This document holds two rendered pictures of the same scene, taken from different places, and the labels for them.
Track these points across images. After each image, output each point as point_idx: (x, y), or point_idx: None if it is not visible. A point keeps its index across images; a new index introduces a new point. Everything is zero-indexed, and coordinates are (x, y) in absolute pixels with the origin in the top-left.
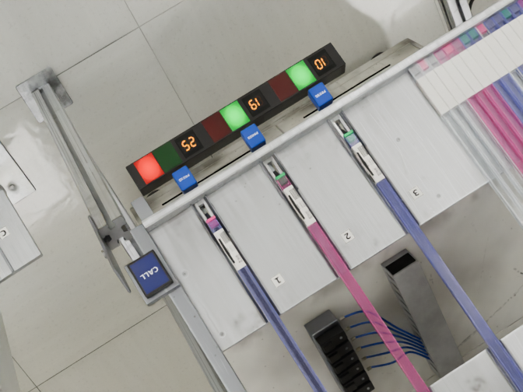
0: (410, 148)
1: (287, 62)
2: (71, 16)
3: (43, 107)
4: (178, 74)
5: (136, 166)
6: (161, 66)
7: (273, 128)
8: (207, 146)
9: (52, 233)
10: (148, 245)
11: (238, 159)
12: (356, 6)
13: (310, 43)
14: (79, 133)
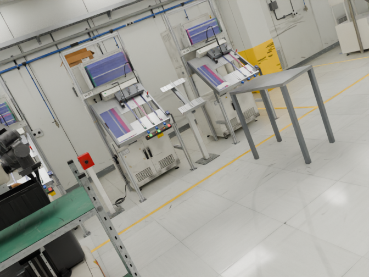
0: (138, 127)
1: (155, 184)
2: (189, 175)
3: (191, 160)
4: (173, 177)
5: (170, 125)
6: (175, 177)
7: (157, 172)
8: (162, 127)
9: (193, 160)
10: (168, 116)
11: (163, 166)
12: (143, 193)
13: (151, 187)
14: (188, 168)
